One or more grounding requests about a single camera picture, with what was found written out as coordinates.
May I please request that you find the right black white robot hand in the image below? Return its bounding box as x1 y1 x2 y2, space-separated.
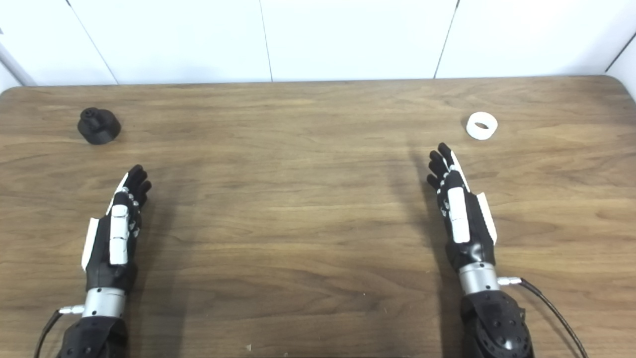
426 143 498 273

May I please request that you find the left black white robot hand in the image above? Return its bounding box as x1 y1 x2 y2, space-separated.
81 165 153 292

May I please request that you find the white plastic ring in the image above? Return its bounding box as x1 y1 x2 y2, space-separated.
466 112 498 140

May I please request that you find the round black plastic part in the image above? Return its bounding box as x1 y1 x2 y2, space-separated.
77 107 122 145

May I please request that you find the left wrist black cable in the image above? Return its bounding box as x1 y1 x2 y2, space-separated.
34 305 85 358

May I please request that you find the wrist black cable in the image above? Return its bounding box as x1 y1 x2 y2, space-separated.
498 276 590 358
34 305 85 358

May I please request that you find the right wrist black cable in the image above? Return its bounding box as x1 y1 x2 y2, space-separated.
498 276 590 358

